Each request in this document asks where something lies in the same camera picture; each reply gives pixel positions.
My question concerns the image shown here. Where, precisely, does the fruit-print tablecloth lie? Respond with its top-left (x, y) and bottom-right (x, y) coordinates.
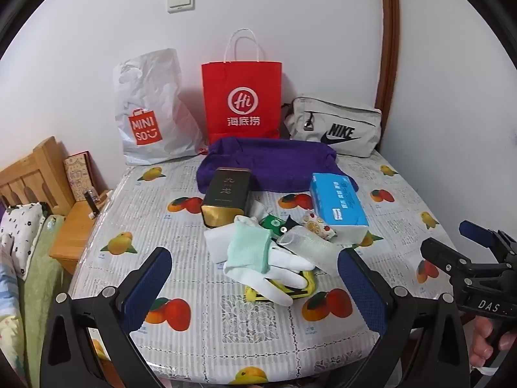
top-left (67, 147), bottom-right (471, 384)

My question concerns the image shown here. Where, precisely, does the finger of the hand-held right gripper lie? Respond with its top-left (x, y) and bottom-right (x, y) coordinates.
top-left (459, 220), bottom-right (517, 261)
top-left (420, 238), bottom-right (507, 289)

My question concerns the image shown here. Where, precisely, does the dark tea tin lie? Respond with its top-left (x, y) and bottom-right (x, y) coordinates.
top-left (201, 167), bottom-right (253, 229)

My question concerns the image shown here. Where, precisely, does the small green packet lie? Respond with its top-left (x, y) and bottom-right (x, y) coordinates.
top-left (258, 215), bottom-right (287, 237)

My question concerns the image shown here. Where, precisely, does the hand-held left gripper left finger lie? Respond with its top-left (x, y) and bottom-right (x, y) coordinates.
top-left (39, 246), bottom-right (173, 388)

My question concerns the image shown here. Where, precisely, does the red paper bag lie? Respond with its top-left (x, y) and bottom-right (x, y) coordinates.
top-left (201, 28), bottom-right (283, 146)

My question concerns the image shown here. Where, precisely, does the brown wooden door frame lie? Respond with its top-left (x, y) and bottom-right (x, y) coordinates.
top-left (377, 0), bottom-right (400, 108)

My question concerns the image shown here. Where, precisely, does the purple towel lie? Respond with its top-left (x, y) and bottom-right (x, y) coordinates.
top-left (196, 137), bottom-right (358, 195)

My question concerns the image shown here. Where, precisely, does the mint green soap bar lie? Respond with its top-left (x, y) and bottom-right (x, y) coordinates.
top-left (227, 226), bottom-right (273, 274)

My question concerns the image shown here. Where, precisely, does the white plastic shopping bag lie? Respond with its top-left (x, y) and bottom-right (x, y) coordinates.
top-left (112, 48), bottom-right (205, 166)

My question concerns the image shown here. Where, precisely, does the grey waist bag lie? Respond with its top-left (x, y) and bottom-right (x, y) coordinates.
top-left (283, 97), bottom-right (382, 158)

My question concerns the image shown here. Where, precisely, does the translucent mesh drawstring bag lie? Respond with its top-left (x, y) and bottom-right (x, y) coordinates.
top-left (277, 226), bottom-right (344, 277)

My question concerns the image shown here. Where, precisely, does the green blanket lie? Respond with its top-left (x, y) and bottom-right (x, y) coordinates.
top-left (16, 214), bottom-right (65, 372)

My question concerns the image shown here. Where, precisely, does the white pillow with black flowers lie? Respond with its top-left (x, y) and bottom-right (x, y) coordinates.
top-left (0, 202), bottom-right (47, 279)

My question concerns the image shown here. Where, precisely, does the fruit-print pouch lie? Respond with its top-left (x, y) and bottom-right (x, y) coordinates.
top-left (301, 209), bottom-right (336, 243)

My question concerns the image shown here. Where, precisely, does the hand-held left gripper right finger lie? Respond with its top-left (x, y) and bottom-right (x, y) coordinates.
top-left (337, 247), bottom-right (471, 388)

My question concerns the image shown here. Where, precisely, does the wooden nightstand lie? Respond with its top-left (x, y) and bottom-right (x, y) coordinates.
top-left (49, 189), bottom-right (114, 275)

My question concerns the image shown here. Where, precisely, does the small dark bottle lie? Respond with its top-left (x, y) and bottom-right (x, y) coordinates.
top-left (83, 189), bottom-right (100, 219)

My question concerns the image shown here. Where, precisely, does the blue tissue pack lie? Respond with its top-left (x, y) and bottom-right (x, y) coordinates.
top-left (309, 172), bottom-right (369, 243)

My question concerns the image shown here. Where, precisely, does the wooden headboard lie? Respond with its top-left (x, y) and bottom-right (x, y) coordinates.
top-left (0, 136), bottom-right (75, 215)

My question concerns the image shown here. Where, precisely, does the yellow pouch with black straps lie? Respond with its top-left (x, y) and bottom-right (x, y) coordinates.
top-left (244, 271), bottom-right (318, 304)

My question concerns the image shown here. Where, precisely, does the person's right hand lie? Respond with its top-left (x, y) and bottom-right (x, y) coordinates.
top-left (469, 317), bottom-right (512, 369)

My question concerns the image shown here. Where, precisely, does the colourful bedding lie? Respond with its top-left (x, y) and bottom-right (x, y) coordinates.
top-left (0, 246), bottom-right (25, 376)

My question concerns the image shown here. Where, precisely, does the white glove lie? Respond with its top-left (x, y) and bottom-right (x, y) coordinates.
top-left (223, 246), bottom-right (316, 307)

